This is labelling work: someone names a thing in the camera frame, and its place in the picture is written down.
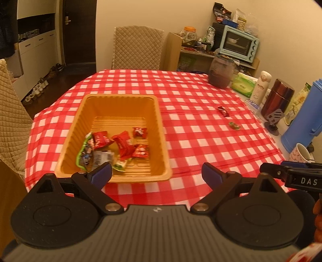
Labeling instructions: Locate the blue white flat box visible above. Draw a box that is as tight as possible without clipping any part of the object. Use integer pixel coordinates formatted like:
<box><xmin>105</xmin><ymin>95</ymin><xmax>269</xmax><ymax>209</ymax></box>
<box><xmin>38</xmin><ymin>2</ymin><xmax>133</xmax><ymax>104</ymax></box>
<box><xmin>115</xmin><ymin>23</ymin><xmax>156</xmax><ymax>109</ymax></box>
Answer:
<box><xmin>245</xmin><ymin>99</ymin><xmax>262</xmax><ymax>113</ymax></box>

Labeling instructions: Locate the red snack packet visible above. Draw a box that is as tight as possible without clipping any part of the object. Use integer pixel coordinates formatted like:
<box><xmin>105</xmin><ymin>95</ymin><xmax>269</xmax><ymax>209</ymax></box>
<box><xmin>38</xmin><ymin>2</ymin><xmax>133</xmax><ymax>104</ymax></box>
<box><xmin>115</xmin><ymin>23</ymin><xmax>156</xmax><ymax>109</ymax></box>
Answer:
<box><xmin>111</xmin><ymin>131</ymin><xmax>135</xmax><ymax>161</ymax></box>
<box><xmin>91</xmin><ymin>131</ymin><xmax>115</xmax><ymax>150</ymax></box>

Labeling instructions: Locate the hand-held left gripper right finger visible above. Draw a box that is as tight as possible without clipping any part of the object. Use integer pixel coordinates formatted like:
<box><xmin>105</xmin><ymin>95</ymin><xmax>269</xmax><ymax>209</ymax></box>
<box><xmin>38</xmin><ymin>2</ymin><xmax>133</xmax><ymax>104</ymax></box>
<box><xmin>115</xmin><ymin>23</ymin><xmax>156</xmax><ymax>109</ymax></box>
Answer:
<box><xmin>190</xmin><ymin>162</ymin><xmax>280</xmax><ymax>215</ymax></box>

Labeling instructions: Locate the green printed bag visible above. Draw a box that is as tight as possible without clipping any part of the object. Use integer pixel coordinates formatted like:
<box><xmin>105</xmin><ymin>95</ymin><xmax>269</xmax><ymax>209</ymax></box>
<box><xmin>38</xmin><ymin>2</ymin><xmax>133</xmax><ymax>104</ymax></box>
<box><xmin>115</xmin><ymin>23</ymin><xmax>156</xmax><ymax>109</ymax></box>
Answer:
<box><xmin>177</xmin><ymin>56</ymin><xmax>199</xmax><ymax>72</ymax></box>

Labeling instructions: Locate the grey metal phone stand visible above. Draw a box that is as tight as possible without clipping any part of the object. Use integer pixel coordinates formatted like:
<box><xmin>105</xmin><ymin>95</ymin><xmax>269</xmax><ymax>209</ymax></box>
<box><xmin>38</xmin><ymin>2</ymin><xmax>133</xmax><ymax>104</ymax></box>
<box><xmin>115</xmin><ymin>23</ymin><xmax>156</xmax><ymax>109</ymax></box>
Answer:
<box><xmin>264</xmin><ymin>108</ymin><xmax>286</xmax><ymax>137</ymax></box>

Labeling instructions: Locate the blue plastic pitcher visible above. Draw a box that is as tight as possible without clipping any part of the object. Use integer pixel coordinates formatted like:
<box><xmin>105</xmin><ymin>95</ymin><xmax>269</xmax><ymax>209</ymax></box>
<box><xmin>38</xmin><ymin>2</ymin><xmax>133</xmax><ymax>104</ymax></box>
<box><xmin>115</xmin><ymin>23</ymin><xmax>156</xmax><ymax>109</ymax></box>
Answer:
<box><xmin>281</xmin><ymin>79</ymin><xmax>322</xmax><ymax>154</ymax></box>

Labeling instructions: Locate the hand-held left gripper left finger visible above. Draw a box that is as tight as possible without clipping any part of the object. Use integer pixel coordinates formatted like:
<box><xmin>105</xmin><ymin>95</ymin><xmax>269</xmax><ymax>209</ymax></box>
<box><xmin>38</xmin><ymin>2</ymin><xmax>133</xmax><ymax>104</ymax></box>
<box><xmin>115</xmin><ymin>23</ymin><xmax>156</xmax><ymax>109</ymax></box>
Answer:
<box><xmin>38</xmin><ymin>162</ymin><xmax>124</xmax><ymax>215</ymax></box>

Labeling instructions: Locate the grey snack packet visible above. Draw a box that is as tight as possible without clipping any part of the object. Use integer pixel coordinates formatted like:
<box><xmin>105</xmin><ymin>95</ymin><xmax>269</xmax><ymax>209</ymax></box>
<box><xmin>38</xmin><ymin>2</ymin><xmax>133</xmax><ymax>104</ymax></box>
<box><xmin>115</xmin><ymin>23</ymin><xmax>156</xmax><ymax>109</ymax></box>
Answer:
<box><xmin>91</xmin><ymin>150</ymin><xmax>114</xmax><ymax>172</ymax></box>

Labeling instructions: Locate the tan plastic tray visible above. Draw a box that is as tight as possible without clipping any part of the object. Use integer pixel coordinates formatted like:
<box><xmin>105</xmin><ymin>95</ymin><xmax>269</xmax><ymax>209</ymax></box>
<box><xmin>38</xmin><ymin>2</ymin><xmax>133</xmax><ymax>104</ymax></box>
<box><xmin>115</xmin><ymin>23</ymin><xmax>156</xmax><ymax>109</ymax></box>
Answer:
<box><xmin>54</xmin><ymin>94</ymin><xmax>173</xmax><ymax>184</ymax></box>

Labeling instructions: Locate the light blue toaster oven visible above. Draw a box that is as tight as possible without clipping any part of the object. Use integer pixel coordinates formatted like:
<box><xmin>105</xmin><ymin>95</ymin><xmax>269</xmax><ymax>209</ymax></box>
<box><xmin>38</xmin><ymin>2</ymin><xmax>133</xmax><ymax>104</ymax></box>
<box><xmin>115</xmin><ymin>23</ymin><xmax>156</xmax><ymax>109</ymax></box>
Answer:
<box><xmin>219</xmin><ymin>25</ymin><xmax>260</xmax><ymax>63</ymax></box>

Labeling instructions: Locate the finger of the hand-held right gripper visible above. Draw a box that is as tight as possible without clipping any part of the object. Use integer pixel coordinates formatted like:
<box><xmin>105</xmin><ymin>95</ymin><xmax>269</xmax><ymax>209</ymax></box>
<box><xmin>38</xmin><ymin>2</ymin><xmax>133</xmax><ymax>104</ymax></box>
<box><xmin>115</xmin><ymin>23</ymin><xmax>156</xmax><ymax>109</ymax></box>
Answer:
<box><xmin>280</xmin><ymin>161</ymin><xmax>322</xmax><ymax>170</ymax></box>
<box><xmin>260</xmin><ymin>162</ymin><xmax>289</xmax><ymax>182</ymax></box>

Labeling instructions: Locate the glass jar with dark contents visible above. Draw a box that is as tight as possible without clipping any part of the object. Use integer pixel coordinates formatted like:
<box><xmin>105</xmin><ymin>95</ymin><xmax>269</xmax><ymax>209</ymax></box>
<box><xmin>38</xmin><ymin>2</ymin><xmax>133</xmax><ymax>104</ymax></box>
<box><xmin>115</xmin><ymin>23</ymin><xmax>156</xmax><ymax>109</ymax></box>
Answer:
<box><xmin>208</xmin><ymin>54</ymin><xmax>237</xmax><ymax>89</ymax></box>

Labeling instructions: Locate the dark snack bag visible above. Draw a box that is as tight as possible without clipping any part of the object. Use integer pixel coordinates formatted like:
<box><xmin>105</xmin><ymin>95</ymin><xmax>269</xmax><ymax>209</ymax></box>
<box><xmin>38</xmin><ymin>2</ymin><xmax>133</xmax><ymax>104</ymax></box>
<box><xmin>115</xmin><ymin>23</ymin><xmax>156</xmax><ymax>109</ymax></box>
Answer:
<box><xmin>213</xmin><ymin>2</ymin><xmax>232</xmax><ymax>25</ymax></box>

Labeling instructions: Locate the beige quilted chair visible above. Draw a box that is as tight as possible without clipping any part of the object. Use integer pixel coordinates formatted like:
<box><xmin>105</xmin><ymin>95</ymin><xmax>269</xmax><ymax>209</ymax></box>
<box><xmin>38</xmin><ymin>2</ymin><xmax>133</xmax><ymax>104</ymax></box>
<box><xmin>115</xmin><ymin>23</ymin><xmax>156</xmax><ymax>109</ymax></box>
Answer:
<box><xmin>0</xmin><ymin>58</ymin><xmax>33</xmax><ymax>182</ymax></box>
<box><xmin>111</xmin><ymin>26</ymin><xmax>165</xmax><ymax>71</ymax></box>

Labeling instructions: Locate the clear bag of nuts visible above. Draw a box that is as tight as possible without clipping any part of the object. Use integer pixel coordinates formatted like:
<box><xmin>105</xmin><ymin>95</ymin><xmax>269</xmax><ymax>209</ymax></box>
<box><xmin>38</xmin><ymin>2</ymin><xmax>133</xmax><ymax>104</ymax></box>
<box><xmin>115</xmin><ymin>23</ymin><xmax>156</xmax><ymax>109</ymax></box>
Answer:
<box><xmin>233</xmin><ymin>9</ymin><xmax>248</xmax><ymax>32</ymax></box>

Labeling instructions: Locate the wooden shelf unit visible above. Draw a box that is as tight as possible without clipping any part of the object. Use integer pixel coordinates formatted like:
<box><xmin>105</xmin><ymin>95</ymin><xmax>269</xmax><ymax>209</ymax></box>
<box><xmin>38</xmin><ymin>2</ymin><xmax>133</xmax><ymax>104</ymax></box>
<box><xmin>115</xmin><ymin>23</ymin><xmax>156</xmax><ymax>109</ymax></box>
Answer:
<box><xmin>161</xmin><ymin>32</ymin><xmax>260</xmax><ymax>74</ymax></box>

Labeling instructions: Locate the white rabbit print bottle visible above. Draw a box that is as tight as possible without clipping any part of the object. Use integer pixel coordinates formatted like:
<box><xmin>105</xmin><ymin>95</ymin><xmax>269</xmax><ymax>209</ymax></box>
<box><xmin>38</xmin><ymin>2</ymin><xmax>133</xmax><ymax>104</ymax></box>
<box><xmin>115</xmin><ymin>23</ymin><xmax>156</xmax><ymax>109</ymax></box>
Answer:
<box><xmin>250</xmin><ymin>71</ymin><xmax>270</xmax><ymax>104</ymax></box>

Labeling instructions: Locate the person's right hand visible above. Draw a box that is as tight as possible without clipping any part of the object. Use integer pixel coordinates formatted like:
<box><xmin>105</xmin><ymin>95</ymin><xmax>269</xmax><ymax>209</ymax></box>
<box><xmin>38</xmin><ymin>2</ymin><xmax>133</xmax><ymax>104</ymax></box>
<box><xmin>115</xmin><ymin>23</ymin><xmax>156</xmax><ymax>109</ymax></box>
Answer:
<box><xmin>313</xmin><ymin>201</ymin><xmax>322</xmax><ymax>243</ymax></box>

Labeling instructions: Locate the brown metal thermos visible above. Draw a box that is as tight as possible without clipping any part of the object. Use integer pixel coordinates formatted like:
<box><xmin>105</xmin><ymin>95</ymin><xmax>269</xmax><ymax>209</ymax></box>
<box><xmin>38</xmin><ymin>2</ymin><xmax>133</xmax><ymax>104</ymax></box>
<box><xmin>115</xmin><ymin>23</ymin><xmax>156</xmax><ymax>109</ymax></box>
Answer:
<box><xmin>261</xmin><ymin>79</ymin><xmax>295</xmax><ymax>118</ymax></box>

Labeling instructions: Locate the red white checkered tablecloth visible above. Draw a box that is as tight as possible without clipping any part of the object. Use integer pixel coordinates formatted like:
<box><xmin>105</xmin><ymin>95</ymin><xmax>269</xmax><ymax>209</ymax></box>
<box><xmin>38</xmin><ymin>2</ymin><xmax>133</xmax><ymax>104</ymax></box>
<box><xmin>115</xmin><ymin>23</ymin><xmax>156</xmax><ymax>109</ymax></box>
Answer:
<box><xmin>25</xmin><ymin>69</ymin><xmax>293</xmax><ymax>210</ymax></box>

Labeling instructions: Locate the red white patterned clothing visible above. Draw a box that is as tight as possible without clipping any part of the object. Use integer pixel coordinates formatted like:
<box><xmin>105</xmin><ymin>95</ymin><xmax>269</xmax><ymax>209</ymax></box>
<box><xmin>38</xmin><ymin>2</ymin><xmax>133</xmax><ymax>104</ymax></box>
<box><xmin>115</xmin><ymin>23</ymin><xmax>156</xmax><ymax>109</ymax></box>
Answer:
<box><xmin>287</xmin><ymin>244</ymin><xmax>322</xmax><ymax>262</ymax></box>

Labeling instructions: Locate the white cabinet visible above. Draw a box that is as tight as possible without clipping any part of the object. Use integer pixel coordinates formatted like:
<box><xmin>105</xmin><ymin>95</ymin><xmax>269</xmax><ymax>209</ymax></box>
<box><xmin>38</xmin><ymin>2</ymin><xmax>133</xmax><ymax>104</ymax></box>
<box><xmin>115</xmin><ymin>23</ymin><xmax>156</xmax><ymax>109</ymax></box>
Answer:
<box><xmin>11</xmin><ymin>0</ymin><xmax>58</xmax><ymax>102</ymax></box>

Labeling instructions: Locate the clear plastic bag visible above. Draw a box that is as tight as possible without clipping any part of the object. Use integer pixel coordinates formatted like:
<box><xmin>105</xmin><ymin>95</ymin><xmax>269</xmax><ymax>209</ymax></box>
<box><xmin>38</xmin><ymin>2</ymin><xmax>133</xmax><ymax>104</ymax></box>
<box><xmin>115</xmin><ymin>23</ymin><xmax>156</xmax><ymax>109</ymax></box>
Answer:
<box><xmin>245</xmin><ymin>12</ymin><xmax>260</xmax><ymax>36</ymax></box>

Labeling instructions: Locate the white mug with red figures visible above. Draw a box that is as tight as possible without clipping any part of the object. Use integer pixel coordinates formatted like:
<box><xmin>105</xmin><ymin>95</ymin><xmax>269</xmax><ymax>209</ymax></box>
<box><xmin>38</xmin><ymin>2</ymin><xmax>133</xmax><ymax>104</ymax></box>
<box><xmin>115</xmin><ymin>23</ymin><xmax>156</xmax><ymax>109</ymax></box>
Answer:
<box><xmin>289</xmin><ymin>143</ymin><xmax>315</xmax><ymax>163</ymax></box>

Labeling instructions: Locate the green tissue pack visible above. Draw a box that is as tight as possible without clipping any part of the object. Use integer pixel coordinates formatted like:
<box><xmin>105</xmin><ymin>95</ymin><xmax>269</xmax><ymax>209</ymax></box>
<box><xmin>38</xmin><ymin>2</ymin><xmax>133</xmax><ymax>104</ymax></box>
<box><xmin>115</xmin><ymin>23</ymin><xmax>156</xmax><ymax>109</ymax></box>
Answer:
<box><xmin>231</xmin><ymin>73</ymin><xmax>258</xmax><ymax>99</ymax></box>

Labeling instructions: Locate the orange lid plastic jar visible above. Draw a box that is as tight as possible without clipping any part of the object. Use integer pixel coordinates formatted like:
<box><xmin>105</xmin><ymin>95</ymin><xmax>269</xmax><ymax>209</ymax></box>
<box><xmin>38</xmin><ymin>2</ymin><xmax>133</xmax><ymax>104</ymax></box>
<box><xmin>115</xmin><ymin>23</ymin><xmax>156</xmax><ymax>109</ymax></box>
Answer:
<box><xmin>180</xmin><ymin>26</ymin><xmax>198</xmax><ymax>47</ymax></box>

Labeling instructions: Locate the small dark red candy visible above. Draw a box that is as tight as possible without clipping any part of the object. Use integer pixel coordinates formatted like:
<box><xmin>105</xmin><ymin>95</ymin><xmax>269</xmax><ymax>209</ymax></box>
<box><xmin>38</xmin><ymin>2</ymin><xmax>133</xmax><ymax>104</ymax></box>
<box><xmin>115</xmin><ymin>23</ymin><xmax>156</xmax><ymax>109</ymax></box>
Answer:
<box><xmin>132</xmin><ymin>127</ymin><xmax>148</xmax><ymax>139</ymax></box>
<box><xmin>132</xmin><ymin>144</ymin><xmax>150</xmax><ymax>159</ymax></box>

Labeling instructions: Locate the dark hanging coat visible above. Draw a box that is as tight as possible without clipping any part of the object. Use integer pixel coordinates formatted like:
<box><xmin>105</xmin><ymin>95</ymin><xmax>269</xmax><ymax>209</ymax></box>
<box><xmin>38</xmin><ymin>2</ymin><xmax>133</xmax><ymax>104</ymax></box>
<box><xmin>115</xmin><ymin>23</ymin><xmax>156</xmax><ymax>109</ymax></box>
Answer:
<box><xmin>0</xmin><ymin>0</ymin><xmax>19</xmax><ymax>59</ymax></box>

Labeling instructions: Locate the row of shoes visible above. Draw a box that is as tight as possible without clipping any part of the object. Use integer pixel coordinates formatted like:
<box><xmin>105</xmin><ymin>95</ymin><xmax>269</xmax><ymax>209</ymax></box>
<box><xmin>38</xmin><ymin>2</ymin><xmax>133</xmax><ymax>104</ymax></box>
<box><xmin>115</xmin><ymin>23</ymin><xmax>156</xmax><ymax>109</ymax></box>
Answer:
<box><xmin>21</xmin><ymin>63</ymin><xmax>63</xmax><ymax>105</ymax></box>

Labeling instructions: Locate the white green snack packet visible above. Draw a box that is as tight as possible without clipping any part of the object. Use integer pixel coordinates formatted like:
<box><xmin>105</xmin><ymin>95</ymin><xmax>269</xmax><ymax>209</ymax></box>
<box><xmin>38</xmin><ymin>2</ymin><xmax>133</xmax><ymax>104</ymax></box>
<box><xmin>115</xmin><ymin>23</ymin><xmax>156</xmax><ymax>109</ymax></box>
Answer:
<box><xmin>76</xmin><ymin>133</ymin><xmax>95</xmax><ymax>170</ymax></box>

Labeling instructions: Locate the sunflower seed bag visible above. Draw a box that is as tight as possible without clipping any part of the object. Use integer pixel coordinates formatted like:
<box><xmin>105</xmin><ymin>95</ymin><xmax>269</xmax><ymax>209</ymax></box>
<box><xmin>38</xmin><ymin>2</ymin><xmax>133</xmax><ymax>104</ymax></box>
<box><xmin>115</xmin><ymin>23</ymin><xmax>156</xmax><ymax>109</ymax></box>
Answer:
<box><xmin>284</xmin><ymin>83</ymin><xmax>313</xmax><ymax>126</ymax></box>

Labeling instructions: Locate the yellow green candy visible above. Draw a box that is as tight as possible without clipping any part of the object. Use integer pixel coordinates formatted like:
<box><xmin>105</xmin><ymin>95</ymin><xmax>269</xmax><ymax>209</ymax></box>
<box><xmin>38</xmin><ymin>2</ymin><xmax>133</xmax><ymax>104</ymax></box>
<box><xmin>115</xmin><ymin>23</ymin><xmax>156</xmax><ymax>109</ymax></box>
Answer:
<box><xmin>112</xmin><ymin>158</ymin><xmax>133</xmax><ymax>172</ymax></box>

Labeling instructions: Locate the dark wooden door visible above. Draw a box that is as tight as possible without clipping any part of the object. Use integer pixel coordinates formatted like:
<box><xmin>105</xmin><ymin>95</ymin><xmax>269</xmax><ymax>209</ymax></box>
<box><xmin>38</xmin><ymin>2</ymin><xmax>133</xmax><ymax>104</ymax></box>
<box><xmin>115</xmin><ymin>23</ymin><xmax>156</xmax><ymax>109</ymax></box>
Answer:
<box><xmin>62</xmin><ymin>0</ymin><xmax>97</xmax><ymax>66</ymax></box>

